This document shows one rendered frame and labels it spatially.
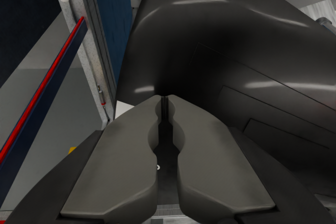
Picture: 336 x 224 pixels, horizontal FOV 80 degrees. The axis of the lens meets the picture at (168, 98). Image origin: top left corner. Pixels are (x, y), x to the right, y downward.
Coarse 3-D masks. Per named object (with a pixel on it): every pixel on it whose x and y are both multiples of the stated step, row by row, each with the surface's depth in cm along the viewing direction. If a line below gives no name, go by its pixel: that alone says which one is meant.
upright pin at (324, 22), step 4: (316, 20) 30; (320, 20) 30; (324, 20) 29; (328, 20) 29; (320, 24) 30; (324, 24) 29; (328, 24) 29; (328, 28) 29; (332, 28) 28; (332, 32) 28
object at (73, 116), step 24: (24, 72) 138; (72, 72) 138; (0, 96) 121; (24, 96) 122; (72, 96) 122; (0, 120) 109; (48, 120) 109; (72, 120) 109; (96, 120) 110; (0, 144) 99; (48, 144) 99; (72, 144) 99; (24, 168) 90; (48, 168) 90; (24, 192) 83
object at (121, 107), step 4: (116, 104) 15; (120, 104) 15; (124, 104) 15; (128, 104) 15; (116, 108) 15; (120, 108) 15; (124, 108) 15; (128, 108) 15; (116, 112) 15; (120, 112) 15; (116, 116) 16
